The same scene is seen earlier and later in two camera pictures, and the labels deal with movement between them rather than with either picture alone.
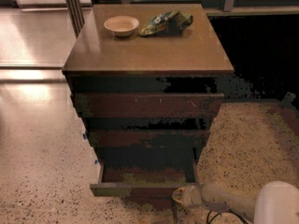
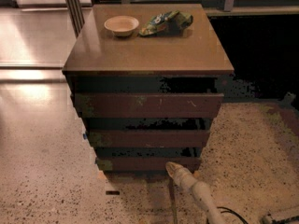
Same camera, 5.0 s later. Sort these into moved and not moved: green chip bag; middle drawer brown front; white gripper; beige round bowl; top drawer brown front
Moved: white gripper
Not moved: green chip bag; middle drawer brown front; beige round bowl; top drawer brown front
